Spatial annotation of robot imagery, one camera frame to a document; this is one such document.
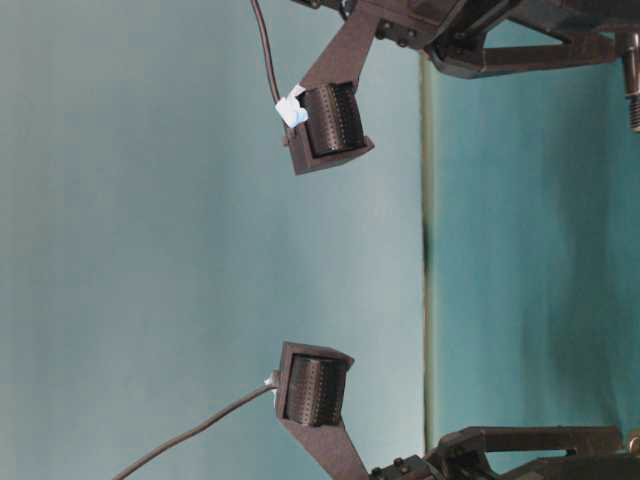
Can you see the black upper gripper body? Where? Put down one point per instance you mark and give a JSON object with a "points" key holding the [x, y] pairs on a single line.
{"points": [[422, 25]]}

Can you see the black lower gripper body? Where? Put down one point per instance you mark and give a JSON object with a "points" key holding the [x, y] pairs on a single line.
{"points": [[541, 464]]}

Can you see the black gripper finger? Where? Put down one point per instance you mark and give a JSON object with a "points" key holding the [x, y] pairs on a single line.
{"points": [[469, 58], [582, 440]]}

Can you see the black threaded steel shaft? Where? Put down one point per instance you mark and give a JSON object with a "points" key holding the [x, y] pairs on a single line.
{"points": [[630, 59]]}

